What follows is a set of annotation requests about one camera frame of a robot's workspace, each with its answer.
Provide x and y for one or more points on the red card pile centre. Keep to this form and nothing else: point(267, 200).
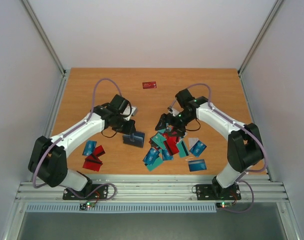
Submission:
point(173, 139)

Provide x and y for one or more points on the white card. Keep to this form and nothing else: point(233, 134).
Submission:
point(192, 141)

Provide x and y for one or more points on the red card left upper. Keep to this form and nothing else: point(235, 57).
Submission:
point(94, 156)

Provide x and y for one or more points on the teal card pile left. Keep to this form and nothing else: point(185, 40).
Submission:
point(159, 140)

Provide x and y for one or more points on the dark blue card holder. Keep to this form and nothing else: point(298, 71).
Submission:
point(136, 139)

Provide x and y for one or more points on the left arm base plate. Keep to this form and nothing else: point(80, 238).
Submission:
point(90, 192)

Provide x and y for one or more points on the blue VIP card left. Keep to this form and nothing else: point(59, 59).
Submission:
point(89, 147)

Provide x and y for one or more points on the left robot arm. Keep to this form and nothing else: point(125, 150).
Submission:
point(48, 160)

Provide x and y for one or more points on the blue VIP card pile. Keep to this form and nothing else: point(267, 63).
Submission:
point(151, 156)

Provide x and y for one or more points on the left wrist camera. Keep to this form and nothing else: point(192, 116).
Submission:
point(129, 112)

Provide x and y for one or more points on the teal card black stripe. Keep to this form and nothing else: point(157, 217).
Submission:
point(183, 151)

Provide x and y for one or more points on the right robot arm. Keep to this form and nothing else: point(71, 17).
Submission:
point(244, 143)

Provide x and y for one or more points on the teal card front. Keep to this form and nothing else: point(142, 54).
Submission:
point(155, 164)

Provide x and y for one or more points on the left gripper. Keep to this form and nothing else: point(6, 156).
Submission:
point(130, 128)

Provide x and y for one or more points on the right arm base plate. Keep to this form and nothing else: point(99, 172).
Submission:
point(206, 192)

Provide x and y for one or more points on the blue VIP card right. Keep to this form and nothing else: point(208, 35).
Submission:
point(197, 149)

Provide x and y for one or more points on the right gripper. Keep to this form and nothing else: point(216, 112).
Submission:
point(167, 120)

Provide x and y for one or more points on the grey cable duct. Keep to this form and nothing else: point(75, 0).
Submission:
point(116, 208)

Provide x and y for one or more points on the blue card front right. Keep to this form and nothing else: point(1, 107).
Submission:
point(197, 165)

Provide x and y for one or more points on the lone red card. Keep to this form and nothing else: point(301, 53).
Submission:
point(149, 85)

